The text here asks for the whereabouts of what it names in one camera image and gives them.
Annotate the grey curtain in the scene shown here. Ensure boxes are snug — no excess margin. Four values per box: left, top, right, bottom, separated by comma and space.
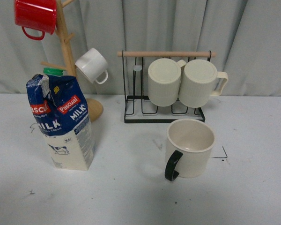
0, 0, 281, 96

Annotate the white enamel mug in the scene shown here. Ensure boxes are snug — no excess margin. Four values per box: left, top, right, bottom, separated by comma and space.
75, 48, 108, 84

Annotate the cream ribbed mug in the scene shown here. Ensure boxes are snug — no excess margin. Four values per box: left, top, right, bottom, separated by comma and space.
178, 59, 229, 108
148, 58, 186, 107

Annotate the wooden mug tree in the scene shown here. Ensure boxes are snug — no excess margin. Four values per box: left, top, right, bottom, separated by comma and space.
41, 0, 104, 122

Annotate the black wire cup rack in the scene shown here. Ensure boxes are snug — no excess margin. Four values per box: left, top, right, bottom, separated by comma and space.
117, 50, 217, 124

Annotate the cream ribbed mug left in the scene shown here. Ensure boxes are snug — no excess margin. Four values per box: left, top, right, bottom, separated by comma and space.
148, 58, 186, 107

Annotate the red enamel mug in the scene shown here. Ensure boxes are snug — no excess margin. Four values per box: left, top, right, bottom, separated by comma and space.
14, 0, 57, 41

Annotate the cream mug with black handle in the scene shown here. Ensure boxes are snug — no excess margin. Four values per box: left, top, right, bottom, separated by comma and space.
164, 119, 215, 181

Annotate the blue white milk carton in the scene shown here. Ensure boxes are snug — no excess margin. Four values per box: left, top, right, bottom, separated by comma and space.
26, 74, 96, 171

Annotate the cream ribbed mug right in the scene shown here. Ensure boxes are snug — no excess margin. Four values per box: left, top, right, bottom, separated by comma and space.
178, 59, 229, 108

